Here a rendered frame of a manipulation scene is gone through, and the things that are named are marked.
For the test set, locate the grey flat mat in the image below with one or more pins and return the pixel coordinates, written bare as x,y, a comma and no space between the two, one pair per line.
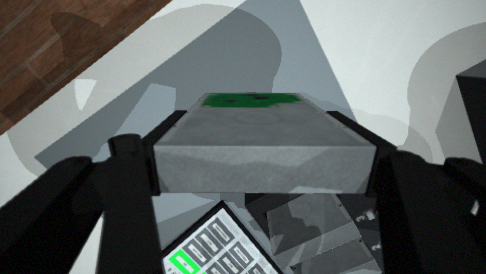
262,46

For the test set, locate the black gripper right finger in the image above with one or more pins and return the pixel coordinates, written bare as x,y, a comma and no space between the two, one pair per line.
420,229

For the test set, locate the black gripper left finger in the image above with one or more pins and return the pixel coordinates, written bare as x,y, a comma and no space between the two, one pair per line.
44,228

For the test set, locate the black status display screen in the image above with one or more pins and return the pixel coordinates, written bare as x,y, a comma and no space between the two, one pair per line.
218,243

